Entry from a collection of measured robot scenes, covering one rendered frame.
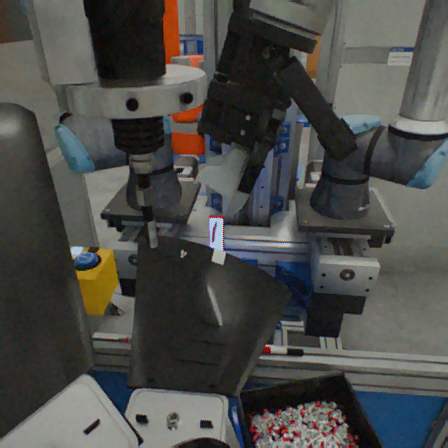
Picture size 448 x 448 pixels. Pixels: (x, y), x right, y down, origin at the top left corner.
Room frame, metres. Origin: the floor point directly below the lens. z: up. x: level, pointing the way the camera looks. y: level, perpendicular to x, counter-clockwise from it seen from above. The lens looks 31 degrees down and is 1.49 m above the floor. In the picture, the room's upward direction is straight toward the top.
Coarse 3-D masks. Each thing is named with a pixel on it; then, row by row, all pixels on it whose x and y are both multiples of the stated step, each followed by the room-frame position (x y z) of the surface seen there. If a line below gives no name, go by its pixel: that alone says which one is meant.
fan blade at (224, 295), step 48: (144, 240) 0.42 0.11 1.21; (144, 288) 0.34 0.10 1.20; (192, 288) 0.35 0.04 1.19; (240, 288) 0.36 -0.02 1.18; (288, 288) 0.41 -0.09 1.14; (144, 336) 0.27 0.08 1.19; (192, 336) 0.27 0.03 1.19; (240, 336) 0.28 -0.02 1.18; (144, 384) 0.22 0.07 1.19; (192, 384) 0.22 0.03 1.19; (240, 384) 0.22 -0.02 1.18
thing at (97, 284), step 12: (84, 252) 0.60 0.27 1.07; (108, 252) 0.60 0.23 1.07; (96, 264) 0.56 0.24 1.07; (108, 264) 0.58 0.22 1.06; (84, 276) 0.52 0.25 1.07; (96, 276) 0.53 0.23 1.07; (108, 276) 0.57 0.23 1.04; (84, 288) 0.52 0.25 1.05; (96, 288) 0.52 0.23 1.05; (108, 288) 0.56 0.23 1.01; (84, 300) 0.52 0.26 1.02; (96, 300) 0.51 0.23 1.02; (108, 300) 0.55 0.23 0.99; (96, 312) 0.51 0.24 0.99
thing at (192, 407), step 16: (144, 400) 0.21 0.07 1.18; (160, 400) 0.21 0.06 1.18; (176, 400) 0.21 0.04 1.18; (192, 400) 0.21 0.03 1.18; (208, 400) 0.21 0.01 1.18; (224, 400) 0.21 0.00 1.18; (128, 416) 0.19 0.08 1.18; (160, 416) 0.19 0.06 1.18; (192, 416) 0.19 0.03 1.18; (208, 416) 0.19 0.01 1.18; (224, 416) 0.19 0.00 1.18; (144, 432) 0.18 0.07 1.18; (160, 432) 0.18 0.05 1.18; (176, 432) 0.18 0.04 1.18; (192, 432) 0.18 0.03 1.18; (208, 432) 0.18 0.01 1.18; (224, 432) 0.18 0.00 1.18
